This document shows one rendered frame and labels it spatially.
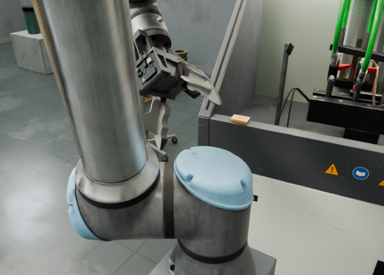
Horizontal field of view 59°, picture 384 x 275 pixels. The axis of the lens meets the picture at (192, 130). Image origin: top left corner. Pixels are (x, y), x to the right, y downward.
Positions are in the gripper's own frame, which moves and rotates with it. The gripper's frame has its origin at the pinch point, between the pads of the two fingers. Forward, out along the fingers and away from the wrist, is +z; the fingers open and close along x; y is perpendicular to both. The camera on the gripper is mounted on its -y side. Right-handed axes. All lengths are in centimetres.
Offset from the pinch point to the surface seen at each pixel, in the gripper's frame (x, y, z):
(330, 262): -15, -70, 29
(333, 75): 16, -62, -20
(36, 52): -265, -135, -297
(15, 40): -286, -122, -330
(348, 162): 9, -52, 7
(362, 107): 17, -66, -8
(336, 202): -1, -58, 14
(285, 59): 8, -50, -29
